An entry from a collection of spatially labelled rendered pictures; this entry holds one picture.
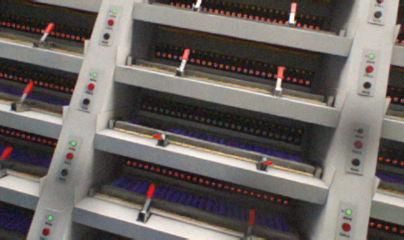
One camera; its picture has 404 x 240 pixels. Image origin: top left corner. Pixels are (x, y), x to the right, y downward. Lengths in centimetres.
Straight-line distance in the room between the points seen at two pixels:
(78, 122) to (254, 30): 54
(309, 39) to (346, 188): 39
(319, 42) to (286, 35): 9
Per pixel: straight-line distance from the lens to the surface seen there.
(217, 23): 70
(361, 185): 67
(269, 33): 69
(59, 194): 73
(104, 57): 73
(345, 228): 66
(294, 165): 66
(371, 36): 77
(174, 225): 65
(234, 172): 59
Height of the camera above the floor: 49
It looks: 7 degrees up
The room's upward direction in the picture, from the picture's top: 13 degrees clockwise
